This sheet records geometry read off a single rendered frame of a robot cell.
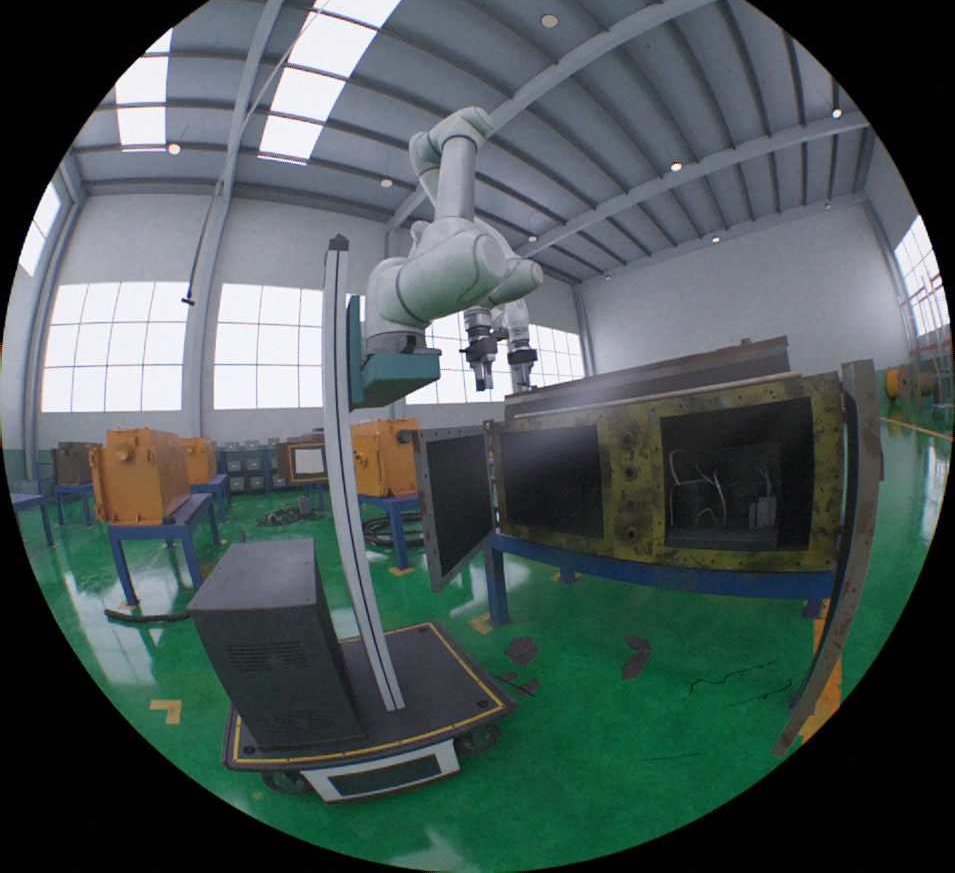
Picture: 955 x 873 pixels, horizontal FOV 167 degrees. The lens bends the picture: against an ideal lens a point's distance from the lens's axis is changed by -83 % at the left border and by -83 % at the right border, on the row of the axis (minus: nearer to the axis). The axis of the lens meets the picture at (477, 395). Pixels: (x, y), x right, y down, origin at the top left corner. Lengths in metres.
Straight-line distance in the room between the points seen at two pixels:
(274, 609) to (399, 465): 2.58
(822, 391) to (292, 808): 2.03
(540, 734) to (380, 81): 9.69
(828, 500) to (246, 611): 1.50
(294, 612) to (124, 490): 2.46
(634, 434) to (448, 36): 8.14
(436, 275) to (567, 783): 1.53
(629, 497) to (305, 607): 1.04
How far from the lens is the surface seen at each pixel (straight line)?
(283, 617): 0.85
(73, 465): 6.98
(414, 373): 0.73
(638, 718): 1.54
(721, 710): 1.60
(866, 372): 0.41
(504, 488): 1.62
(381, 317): 0.78
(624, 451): 1.20
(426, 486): 1.06
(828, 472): 1.10
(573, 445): 2.03
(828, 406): 1.08
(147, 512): 3.08
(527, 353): 1.41
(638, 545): 1.27
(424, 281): 0.68
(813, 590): 1.28
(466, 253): 0.64
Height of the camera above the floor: 1.21
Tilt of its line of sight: 6 degrees up
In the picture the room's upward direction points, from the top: 6 degrees counter-clockwise
